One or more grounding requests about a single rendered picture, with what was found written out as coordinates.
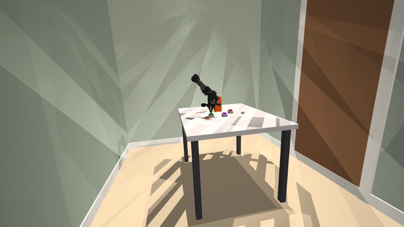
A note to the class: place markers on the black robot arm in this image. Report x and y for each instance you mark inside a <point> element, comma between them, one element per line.
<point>206,90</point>

